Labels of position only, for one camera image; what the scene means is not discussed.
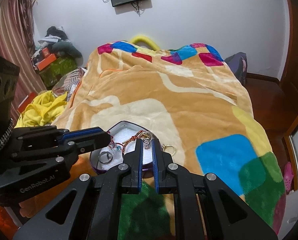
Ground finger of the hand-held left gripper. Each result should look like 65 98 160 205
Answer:
11 131 112 171
14 126 106 146

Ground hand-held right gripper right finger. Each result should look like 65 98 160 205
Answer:
151 144 278 240

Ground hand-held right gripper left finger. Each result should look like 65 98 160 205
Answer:
12 138 143 240

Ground silver ring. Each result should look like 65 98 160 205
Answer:
98 151 114 164

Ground silver earring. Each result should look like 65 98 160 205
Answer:
140 131 156 150

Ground gold ring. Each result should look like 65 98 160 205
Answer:
161 144 177 157

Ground purple heart-shaped tin box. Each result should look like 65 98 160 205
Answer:
90 121 162 175

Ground red beaded bracelet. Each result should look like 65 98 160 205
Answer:
106 131 142 155

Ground yellow cloth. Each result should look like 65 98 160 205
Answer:
15 91 68 128

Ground striped patterned cloth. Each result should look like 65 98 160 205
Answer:
52 67 89 100

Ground orange cardboard box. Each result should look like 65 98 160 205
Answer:
17 92 38 114

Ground green cardboard box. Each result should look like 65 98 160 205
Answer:
39 56 79 88

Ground colourful patchwork fleece blanket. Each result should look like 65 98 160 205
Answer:
50 41 286 240

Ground flat orange box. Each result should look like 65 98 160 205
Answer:
36 53 58 71

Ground pile of clothes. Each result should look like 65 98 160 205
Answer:
30 26 83 63

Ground yellow padded tube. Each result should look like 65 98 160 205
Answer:
129 33 161 52

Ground striped red curtain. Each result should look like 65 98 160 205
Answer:
0 0 37 128

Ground grey backpack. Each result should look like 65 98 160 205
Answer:
224 52 248 85

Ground pink slipper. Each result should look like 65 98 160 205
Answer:
283 162 295 193

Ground white suitcase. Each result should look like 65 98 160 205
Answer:
277 185 298 240

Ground wooden door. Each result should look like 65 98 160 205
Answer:
279 0 298 140

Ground black white braided strap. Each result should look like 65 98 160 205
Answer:
0 119 14 160

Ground black monitor cables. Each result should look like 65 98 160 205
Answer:
103 0 146 16

